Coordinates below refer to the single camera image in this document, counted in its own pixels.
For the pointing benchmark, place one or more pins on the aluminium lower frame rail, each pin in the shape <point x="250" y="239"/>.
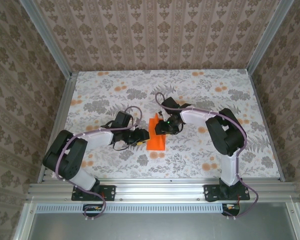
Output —
<point x="296" y="225"/>
<point x="23" y="225"/>

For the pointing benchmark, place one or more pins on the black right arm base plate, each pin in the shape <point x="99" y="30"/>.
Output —
<point x="210" y="192"/>

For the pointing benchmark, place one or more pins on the white right camera bracket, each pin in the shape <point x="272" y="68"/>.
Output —
<point x="161" y="114"/>

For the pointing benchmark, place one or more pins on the floral patterned table cover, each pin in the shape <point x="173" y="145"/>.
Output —
<point x="140" y="162"/>

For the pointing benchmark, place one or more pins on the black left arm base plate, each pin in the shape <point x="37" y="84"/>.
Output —
<point x="110" y="192"/>

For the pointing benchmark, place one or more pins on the aluminium frame crossbar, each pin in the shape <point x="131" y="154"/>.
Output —
<point x="160" y="191"/>

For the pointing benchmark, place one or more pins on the grey metal panel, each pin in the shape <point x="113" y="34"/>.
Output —
<point x="160" y="227"/>

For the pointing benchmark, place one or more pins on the aluminium table side rail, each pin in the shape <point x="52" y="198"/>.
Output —
<point x="58" y="125"/>
<point x="266" y="125"/>

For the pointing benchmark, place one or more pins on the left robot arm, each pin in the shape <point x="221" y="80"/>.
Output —
<point x="65" y="155"/>

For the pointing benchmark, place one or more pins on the aluminium corner post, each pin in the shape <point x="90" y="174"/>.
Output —
<point x="50" y="42"/>
<point x="268" y="37"/>

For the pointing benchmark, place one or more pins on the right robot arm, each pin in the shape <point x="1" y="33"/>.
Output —
<point x="227" y="140"/>

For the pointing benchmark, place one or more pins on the orange paper sheet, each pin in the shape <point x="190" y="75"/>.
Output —
<point x="156" y="142"/>

